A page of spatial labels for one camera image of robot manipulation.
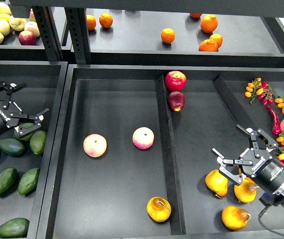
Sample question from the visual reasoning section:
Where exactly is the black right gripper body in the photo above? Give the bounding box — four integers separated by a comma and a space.
240, 148, 284, 197

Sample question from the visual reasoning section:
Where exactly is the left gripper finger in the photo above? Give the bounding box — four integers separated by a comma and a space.
0, 82, 27, 109
9, 108, 49, 138

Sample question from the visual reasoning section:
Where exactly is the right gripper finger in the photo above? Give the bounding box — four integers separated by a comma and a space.
212, 148, 253, 185
236, 124, 278, 159

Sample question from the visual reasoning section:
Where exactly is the dark green avocado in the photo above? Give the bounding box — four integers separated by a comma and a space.
0, 138, 25, 156
17, 167, 40, 195

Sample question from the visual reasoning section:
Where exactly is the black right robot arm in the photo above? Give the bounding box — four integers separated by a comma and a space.
212, 124, 284, 237

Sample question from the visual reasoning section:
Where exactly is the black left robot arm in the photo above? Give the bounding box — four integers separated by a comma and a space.
0, 82, 49, 138

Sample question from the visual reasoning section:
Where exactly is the green avocado top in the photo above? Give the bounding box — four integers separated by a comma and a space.
13, 122, 34, 142

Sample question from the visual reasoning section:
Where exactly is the yellow pear with brown top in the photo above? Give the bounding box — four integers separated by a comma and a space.
238, 168, 255, 183

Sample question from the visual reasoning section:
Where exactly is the yellow pear under gripper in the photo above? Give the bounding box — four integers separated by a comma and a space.
234, 178, 257, 203

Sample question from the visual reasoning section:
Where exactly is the green avocado upright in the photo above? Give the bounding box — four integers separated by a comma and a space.
29, 130, 47, 155

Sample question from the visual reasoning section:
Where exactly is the yellow pear bottom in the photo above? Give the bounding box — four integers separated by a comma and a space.
222, 206, 251, 231

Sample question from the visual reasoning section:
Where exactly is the green avocado lower left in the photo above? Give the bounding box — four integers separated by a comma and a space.
0, 168, 18, 195

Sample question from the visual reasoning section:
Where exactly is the pale pear top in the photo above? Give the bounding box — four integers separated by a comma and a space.
0, 2, 12, 15

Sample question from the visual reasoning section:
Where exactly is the red chili pepper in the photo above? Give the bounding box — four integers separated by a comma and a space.
267, 106, 281, 135

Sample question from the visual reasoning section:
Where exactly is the cherry tomato bunch top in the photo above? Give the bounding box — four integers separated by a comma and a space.
245, 77, 274, 106

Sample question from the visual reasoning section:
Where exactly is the black upper left shelf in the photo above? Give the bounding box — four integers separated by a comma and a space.
0, 0, 69, 62

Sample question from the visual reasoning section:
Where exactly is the black left tray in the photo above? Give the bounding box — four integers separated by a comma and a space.
0, 61, 67, 239

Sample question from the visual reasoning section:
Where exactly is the red apple on shelf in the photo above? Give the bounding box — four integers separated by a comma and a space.
18, 30, 37, 45

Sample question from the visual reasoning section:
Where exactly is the yellow apple middle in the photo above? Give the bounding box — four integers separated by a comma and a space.
0, 19, 11, 36

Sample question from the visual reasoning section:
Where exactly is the pink apple left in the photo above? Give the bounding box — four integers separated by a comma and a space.
83, 133, 107, 158

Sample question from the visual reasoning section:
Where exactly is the pink apple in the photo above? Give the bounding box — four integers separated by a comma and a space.
132, 127, 154, 150
83, 133, 107, 158

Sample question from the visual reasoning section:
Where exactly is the yellow apple right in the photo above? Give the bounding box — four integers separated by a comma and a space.
9, 16, 27, 31

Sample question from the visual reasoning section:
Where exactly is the yellow lemon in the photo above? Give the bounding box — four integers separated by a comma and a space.
0, 13, 11, 22

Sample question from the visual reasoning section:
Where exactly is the pale peach on shelf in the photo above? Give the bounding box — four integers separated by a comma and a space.
24, 21, 40, 38

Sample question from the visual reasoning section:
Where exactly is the dark red apple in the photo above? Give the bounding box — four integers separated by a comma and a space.
167, 91, 185, 112

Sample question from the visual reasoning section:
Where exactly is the bright red apple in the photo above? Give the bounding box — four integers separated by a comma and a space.
164, 71, 187, 92

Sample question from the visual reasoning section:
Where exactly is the pink apple centre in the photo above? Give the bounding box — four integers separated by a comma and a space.
132, 127, 154, 150

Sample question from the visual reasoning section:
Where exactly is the black shelf post left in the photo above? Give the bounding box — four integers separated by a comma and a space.
32, 6, 63, 61

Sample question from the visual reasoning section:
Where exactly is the black shelf post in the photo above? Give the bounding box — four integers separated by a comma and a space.
32, 6, 63, 61
64, 7, 92, 65

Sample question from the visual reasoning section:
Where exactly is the black shelf post right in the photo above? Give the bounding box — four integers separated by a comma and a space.
64, 7, 92, 65

